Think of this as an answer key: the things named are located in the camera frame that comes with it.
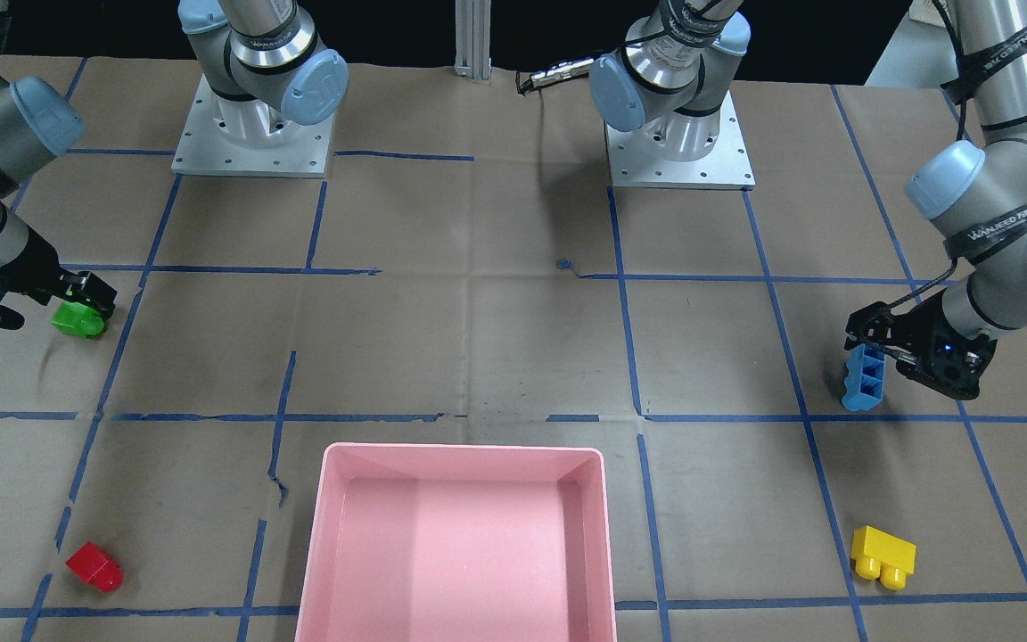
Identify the pink plastic box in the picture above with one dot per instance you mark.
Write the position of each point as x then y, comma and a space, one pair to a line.
459, 542

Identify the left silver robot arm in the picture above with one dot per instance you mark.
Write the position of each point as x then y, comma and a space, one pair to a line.
672, 71

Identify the aluminium frame post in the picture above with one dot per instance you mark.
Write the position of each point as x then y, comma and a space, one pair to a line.
472, 21

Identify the green toy block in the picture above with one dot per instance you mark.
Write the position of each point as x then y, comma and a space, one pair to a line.
79, 321

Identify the red toy block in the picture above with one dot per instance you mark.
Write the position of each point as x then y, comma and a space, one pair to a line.
96, 568

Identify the blue toy block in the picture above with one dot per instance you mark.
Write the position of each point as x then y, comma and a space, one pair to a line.
864, 381

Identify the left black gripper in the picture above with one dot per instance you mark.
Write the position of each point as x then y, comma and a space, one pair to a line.
911, 338

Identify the yellow toy block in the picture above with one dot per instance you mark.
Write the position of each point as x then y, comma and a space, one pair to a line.
877, 555

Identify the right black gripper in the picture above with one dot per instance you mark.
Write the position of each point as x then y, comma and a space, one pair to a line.
39, 277

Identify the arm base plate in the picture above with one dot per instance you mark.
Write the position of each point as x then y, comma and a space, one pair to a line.
224, 138
677, 151

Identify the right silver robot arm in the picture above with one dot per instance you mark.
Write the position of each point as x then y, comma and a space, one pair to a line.
266, 50

